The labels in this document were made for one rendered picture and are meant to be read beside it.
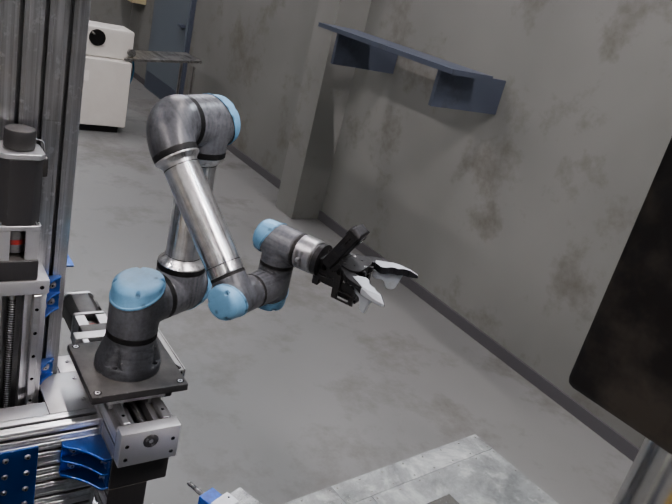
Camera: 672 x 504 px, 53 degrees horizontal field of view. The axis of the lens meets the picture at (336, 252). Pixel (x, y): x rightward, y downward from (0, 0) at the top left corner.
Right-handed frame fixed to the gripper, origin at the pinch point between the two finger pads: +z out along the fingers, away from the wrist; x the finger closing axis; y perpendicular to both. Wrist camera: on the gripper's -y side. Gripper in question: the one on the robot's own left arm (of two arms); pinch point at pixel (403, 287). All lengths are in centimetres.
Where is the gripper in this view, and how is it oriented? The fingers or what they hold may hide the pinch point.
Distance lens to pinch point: 133.3
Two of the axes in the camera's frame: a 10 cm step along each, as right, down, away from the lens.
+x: -5.3, 3.3, -7.8
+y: -1.6, 8.6, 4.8
